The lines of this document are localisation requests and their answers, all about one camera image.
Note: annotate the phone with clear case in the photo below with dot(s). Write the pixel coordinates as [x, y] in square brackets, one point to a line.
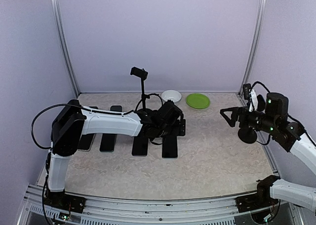
[85, 142]

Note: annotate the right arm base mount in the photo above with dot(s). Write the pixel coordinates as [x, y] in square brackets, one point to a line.
[260, 199]

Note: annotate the white ceramic bowl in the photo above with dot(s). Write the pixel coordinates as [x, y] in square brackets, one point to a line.
[171, 95]

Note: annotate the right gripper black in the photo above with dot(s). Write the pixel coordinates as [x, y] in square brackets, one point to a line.
[241, 111]

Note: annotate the front aluminium rail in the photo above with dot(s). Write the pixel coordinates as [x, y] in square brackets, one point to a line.
[110, 211]

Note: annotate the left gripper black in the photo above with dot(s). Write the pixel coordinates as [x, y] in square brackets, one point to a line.
[178, 131]

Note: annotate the black round base stand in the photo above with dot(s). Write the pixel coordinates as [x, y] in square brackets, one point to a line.
[247, 135]

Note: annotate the black phone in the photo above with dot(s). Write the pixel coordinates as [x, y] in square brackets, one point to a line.
[108, 142]
[261, 104]
[140, 146]

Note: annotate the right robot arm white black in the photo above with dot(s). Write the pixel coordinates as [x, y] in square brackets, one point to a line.
[272, 118]

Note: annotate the right aluminium frame post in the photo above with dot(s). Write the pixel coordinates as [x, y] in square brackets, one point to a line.
[254, 43]

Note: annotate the aluminium frame post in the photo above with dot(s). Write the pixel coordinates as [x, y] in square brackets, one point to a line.
[63, 43]
[254, 43]

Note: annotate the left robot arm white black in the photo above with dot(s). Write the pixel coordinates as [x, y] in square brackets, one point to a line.
[143, 126]

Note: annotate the left aluminium frame post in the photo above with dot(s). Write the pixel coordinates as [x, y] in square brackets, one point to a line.
[63, 43]

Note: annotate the tall black clamp phone mount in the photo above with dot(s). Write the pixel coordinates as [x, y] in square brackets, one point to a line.
[142, 74]

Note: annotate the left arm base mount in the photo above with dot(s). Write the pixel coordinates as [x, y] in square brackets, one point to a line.
[63, 201]

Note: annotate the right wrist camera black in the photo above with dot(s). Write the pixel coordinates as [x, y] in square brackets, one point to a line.
[246, 88]

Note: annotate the green plate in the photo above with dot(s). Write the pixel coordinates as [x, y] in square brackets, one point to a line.
[198, 101]

